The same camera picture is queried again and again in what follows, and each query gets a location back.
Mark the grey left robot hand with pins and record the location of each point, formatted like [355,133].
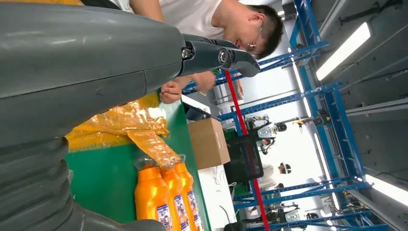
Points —
[79,57]

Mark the orange detergent bottle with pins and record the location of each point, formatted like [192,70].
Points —
[149,197]
[188,185]
[174,191]

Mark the yellow taped cardboard mat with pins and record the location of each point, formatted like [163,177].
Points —
[111,127]

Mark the person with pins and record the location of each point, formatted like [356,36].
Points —
[271,175]
[191,16]

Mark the dark laptop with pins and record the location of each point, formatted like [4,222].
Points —
[194,114]

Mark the brown cardboard box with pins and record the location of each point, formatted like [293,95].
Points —
[207,143]

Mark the red pole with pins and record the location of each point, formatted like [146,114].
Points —
[235,102]

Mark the white table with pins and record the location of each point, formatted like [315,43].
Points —
[216,197]

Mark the white background humanoid robot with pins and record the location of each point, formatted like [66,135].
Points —
[267,130]

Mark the green plastic crate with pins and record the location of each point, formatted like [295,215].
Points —
[242,189]

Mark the black zippered carrying case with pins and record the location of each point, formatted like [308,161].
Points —
[234,227]

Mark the yellow hoist device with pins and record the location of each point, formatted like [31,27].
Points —
[301,121]

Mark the ceiling light strip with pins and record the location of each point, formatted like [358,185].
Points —
[344,51]
[389,189]

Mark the blue metal rack frame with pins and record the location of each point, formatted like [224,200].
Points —
[344,127]

